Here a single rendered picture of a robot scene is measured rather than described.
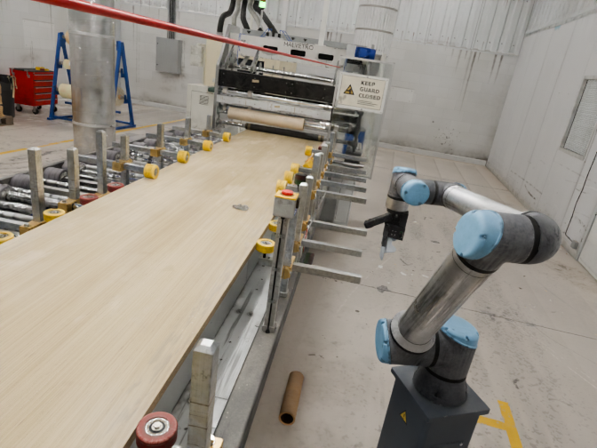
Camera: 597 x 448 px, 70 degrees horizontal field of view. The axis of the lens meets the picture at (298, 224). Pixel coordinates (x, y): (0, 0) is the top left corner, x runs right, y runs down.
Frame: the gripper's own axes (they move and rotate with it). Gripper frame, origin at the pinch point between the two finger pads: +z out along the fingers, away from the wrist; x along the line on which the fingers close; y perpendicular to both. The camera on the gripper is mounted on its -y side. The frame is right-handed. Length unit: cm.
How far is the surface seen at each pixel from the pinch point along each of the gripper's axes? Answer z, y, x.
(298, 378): 86, -27, 15
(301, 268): 11.0, -30.6, -8.0
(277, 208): -24, -36, -41
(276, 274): 0, -34, -39
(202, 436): -3, -27, -112
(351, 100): -42, -51, 265
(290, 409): 86, -25, -7
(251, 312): 31, -47, -19
